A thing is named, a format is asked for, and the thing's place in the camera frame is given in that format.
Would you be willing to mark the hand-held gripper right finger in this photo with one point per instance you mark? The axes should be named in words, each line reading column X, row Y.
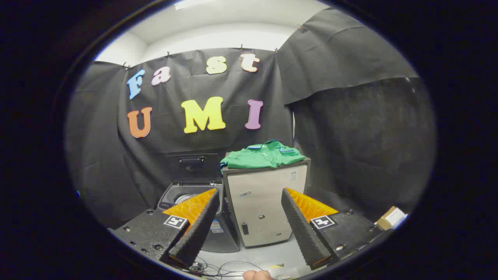
column 301, row 229

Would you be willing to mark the black backdrop cloth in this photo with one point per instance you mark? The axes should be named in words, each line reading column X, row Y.
column 350, row 136

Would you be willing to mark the green polo shirt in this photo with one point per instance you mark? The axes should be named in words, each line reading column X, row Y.
column 260, row 157

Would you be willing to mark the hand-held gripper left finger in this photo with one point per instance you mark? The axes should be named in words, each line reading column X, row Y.
column 198, row 229

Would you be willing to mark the cardboard box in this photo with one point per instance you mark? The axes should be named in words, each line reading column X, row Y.
column 391, row 218

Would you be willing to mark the beige cabinet with grey top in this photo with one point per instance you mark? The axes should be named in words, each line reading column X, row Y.
column 260, row 202

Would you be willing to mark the grey washing machine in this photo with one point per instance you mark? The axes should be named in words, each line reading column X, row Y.
column 223, row 237

